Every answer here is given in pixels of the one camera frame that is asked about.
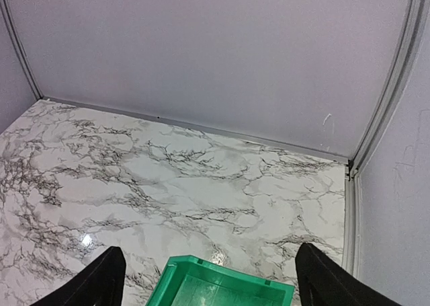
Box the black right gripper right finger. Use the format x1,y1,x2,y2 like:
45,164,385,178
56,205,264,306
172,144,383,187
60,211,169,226
295,243,398,306

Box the aluminium back-right corner post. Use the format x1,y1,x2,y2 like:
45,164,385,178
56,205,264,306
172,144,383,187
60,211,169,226
342,0,429,278

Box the green three-compartment plastic bin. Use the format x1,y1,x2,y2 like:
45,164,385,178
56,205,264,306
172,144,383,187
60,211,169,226
146,256,294,305

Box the aluminium back-left corner post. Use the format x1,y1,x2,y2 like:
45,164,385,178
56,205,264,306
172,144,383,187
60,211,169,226
1,0,44,101

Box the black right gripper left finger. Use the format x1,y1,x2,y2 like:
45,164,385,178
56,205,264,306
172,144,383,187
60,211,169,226
34,246,126,306

